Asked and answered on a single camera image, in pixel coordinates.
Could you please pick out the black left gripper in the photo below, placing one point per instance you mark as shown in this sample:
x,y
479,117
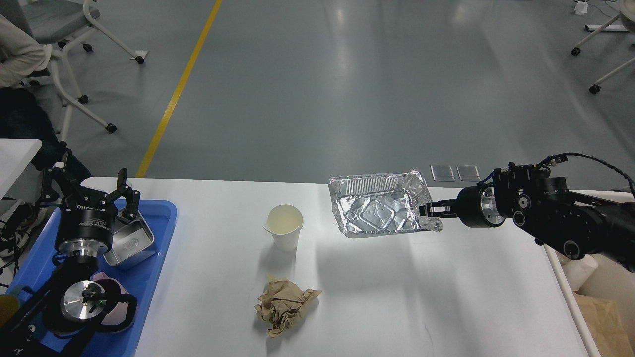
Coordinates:
x,y
87,217

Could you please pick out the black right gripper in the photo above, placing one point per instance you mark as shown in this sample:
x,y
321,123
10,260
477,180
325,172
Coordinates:
x,y
475,207

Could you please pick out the stainless steel rectangular container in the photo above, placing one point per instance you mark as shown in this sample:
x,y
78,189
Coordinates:
x,y
133,242

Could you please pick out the aluminium foil tray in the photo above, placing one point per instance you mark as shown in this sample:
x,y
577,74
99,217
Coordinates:
x,y
375,205

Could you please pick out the pink ceramic mug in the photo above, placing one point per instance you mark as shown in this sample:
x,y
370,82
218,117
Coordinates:
x,y
116,292

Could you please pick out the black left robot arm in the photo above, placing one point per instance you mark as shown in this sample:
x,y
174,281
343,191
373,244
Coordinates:
x,y
61,317

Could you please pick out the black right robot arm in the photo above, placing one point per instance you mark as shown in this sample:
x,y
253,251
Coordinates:
x,y
573,224

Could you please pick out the left floor socket plate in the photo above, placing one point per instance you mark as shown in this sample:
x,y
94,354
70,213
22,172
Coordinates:
x,y
442,173

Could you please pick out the floor socket plate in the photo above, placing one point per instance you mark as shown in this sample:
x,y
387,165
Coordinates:
x,y
442,173
468,173

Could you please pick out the right floor socket plate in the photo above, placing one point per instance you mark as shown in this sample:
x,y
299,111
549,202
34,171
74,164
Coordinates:
x,y
468,173

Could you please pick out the blue plastic tray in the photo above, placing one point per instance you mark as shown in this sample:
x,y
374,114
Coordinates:
x,y
139,280

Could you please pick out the small white side table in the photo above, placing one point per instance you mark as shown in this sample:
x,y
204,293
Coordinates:
x,y
15,155

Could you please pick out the seated person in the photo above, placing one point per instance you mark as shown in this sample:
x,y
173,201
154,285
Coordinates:
x,y
20,115

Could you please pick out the white paper cup in bin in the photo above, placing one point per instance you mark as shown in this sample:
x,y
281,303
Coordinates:
x,y
577,272

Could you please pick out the dark blue HOME mug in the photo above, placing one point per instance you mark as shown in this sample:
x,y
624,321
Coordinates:
x,y
9,306

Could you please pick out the grey office chair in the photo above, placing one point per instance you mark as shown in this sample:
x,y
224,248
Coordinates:
x,y
60,26

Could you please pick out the white plastic bin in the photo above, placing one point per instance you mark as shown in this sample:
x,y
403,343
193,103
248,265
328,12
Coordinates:
x,y
609,281

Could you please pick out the crumpled brown paper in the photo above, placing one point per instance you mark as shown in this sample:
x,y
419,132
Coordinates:
x,y
283,304

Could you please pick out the brown paper in bin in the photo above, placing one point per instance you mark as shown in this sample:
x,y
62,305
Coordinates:
x,y
604,322

